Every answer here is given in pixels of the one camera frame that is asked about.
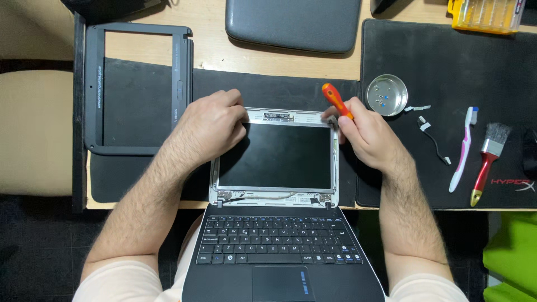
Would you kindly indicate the person's left hand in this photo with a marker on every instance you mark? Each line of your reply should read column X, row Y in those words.
column 207, row 128

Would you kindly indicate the person's right hand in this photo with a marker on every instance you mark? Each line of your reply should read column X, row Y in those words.
column 371, row 138

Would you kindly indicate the person's left fingers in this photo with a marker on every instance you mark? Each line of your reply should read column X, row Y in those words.
column 233, row 102

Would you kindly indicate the black netbook laptop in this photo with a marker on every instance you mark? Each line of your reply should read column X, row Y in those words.
column 277, row 247

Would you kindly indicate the plain black desk mat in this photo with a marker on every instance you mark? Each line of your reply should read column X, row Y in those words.
column 272, row 90

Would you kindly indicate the grey laptop sleeve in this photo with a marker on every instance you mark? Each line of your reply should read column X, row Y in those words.
column 293, row 23

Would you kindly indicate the small screws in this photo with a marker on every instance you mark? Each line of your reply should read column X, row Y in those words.
column 381, row 100

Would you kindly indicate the black bag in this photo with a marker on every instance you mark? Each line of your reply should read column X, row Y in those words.
column 109, row 7

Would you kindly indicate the round metal dish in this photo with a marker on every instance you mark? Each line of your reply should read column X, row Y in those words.
column 396, row 96

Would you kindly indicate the white tape strip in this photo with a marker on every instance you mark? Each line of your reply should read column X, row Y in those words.
column 417, row 108

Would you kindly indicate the beige cushion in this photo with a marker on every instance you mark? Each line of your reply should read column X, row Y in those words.
column 35, row 130

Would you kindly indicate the large black mouse pad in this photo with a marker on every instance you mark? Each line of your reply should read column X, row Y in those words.
column 440, row 54

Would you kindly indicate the white and pink toothbrush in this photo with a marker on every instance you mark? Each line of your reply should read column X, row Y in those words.
column 463, row 151

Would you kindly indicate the yellow screwdriver bit case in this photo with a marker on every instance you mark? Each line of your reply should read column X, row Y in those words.
column 486, row 14

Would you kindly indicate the bright green chair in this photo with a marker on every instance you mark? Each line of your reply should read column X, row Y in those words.
column 512, row 251

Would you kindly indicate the black screen bezel frame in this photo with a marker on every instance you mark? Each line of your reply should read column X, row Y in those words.
column 94, row 84

